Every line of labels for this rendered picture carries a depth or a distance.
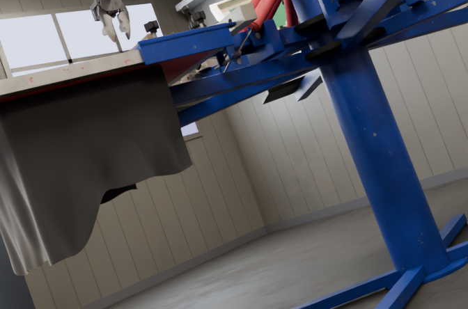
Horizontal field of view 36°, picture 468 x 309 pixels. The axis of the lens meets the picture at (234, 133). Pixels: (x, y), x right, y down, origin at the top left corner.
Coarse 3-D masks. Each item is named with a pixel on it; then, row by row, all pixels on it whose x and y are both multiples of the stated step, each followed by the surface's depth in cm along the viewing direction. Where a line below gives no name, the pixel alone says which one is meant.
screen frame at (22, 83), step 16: (80, 64) 184; (96, 64) 187; (112, 64) 189; (128, 64) 191; (144, 64) 197; (0, 80) 173; (16, 80) 175; (32, 80) 177; (48, 80) 179; (64, 80) 181; (176, 80) 240; (0, 96) 173
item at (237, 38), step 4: (240, 32) 246; (244, 32) 247; (236, 36) 244; (240, 36) 245; (244, 36) 246; (236, 40) 244; (240, 40) 245; (248, 40) 246; (236, 44) 244; (240, 44) 244; (244, 44) 245; (248, 44) 246; (224, 48) 241; (236, 48) 244; (220, 52) 241; (224, 52) 244; (212, 56) 244
